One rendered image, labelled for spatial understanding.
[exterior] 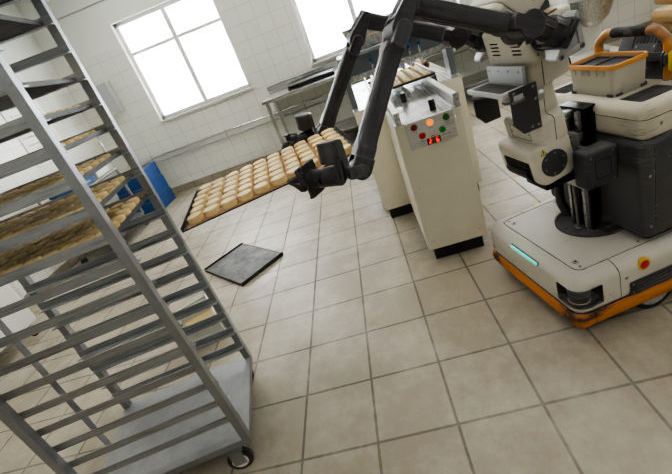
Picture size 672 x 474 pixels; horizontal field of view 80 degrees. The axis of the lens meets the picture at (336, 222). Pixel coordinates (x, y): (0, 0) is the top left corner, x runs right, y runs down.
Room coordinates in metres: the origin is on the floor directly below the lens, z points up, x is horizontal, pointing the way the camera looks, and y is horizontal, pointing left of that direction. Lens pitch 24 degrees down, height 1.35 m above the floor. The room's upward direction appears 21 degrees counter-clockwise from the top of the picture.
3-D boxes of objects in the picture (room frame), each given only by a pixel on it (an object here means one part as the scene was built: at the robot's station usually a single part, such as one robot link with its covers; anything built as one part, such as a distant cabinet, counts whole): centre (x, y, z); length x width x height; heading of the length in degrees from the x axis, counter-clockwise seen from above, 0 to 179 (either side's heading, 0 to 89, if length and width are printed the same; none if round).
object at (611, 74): (1.44, -1.15, 0.87); 0.23 x 0.15 x 0.11; 2
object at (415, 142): (1.92, -0.60, 0.77); 0.24 x 0.04 x 0.14; 80
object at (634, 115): (1.44, -1.13, 0.59); 0.55 x 0.34 x 0.83; 2
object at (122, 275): (1.55, 0.94, 0.78); 0.64 x 0.03 x 0.03; 92
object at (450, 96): (2.87, -0.91, 0.87); 2.01 x 0.03 x 0.07; 170
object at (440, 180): (2.28, -0.67, 0.45); 0.70 x 0.34 x 0.90; 170
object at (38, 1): (1.59, 0.63, 0.97); 0.03 x 0.03 x 1.70; 2
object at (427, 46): (2.78, -0.75, 1.01); 0.72 x 0.33 x 0.34; 80
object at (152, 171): (5.65, 2.32, 0.50); 0.60 x 0.40 x 0.20; 174
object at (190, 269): (1.55, 0.94, 0.69); 0.64 x 0.03 x 0.03; 92
